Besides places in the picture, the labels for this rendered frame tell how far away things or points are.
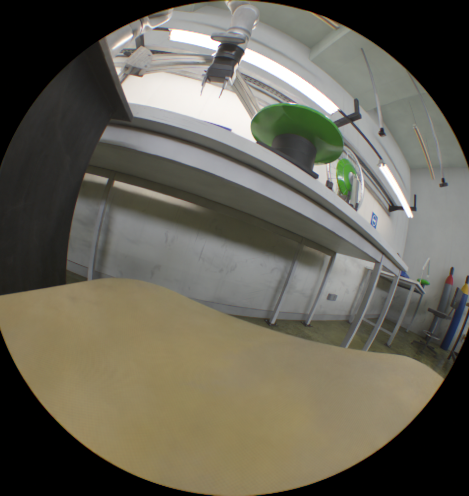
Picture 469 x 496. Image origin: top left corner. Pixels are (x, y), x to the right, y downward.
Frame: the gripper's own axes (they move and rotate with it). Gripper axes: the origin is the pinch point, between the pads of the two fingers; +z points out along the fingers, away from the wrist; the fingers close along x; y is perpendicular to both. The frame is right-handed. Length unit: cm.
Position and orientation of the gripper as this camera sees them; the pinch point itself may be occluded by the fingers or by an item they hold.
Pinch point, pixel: (209, 96)
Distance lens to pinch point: 49.8
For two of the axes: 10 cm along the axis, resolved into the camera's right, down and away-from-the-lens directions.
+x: -9.5, -3.1, -0.3
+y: 1.3, -5.0, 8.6
